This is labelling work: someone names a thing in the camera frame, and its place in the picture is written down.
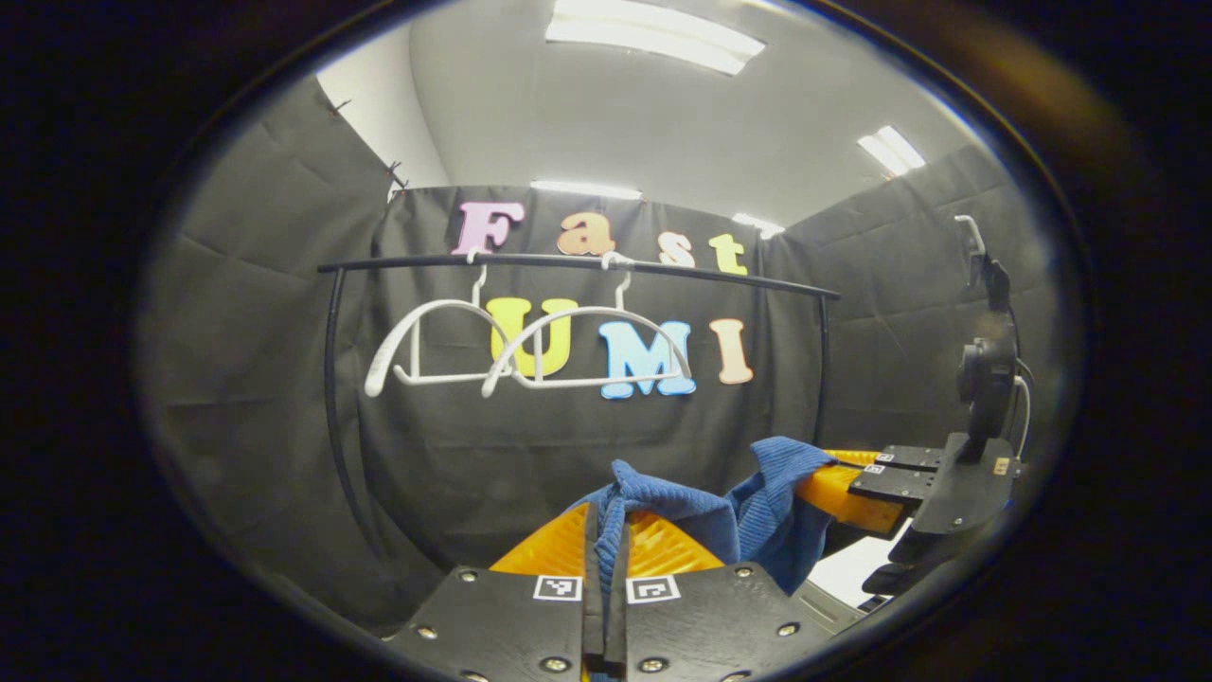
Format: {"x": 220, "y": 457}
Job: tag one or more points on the white clothes hanger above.
{"x": 587, "y": 312}
{"x": 445, "y": 305}

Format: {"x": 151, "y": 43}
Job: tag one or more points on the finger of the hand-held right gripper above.
{"x": 914, "y": 457}
{"x": 843, "y": 497}

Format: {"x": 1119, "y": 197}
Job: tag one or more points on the black backdrop cloth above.
{"x": 237, "y": 379}

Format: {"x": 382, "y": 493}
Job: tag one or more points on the small ceiling light panel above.
{"x": 757, "y": 225}

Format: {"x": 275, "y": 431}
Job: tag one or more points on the white storage cabinet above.
{"x": 852, "y": 573}

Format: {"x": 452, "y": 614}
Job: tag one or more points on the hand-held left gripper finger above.
{"x": 615, "y": 616}
{"x": 593, "y": 616}

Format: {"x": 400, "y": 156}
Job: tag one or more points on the large ceiling light panel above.
{"x": 653, "y": 36}

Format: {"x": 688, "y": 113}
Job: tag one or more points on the black clothes rack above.
{"x": 398, "y": 262}

